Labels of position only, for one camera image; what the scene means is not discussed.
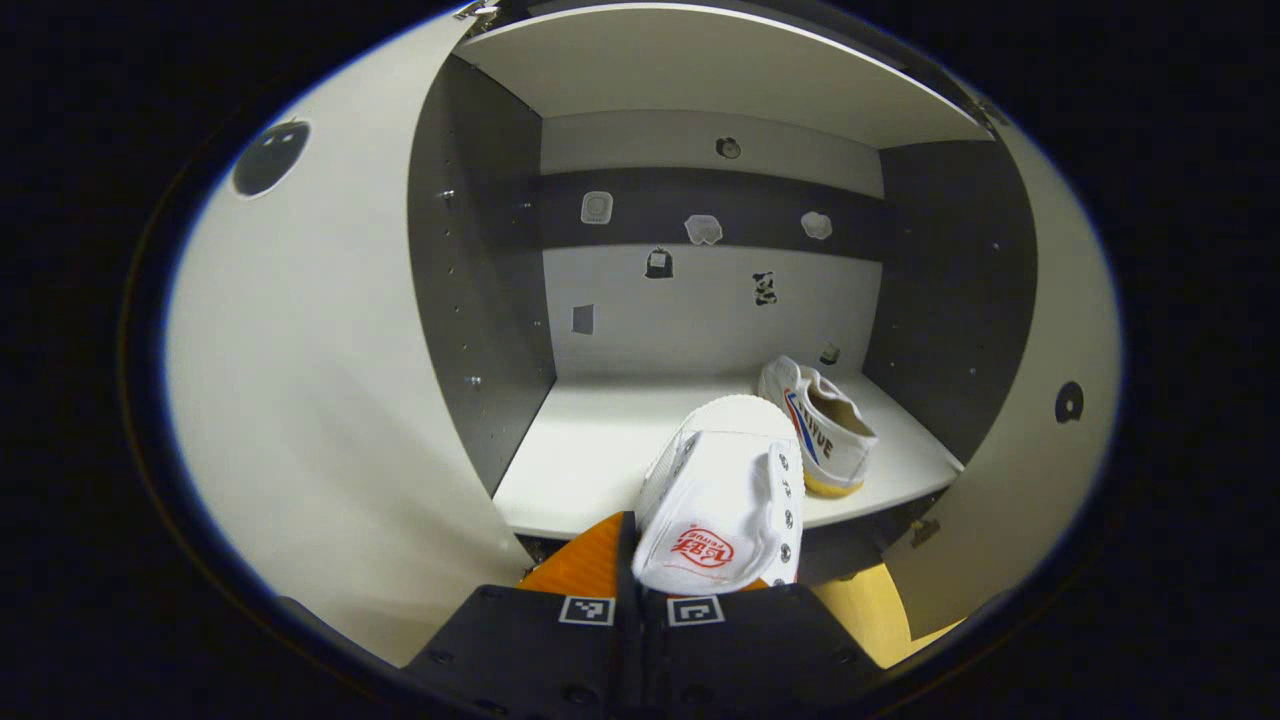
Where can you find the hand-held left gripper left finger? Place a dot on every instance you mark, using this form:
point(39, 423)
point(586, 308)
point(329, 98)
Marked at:
point(540, 650)

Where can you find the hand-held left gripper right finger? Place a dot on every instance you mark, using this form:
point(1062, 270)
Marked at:
point(760, 650)

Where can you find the white canvas shoe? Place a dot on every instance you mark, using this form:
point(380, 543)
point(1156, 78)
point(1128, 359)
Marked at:
point(720, 480)
point(835, 440)

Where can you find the white shoe cabinet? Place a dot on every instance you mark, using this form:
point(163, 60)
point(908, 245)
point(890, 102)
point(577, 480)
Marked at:
point(600, 450)

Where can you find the white cabinet door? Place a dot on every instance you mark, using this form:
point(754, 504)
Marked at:
point(320, 400)
point(1040, 480)

